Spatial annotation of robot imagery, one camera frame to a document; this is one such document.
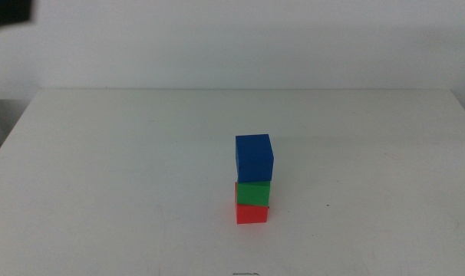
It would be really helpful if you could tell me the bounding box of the red cube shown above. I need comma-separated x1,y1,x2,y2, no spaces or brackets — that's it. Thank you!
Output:
234,182,269,225

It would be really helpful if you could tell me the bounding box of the green cube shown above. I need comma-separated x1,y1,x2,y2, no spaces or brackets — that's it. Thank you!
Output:
236,180,272,208

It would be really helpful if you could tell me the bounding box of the blue cube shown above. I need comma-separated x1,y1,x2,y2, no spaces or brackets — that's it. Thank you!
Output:
235,133,275,183

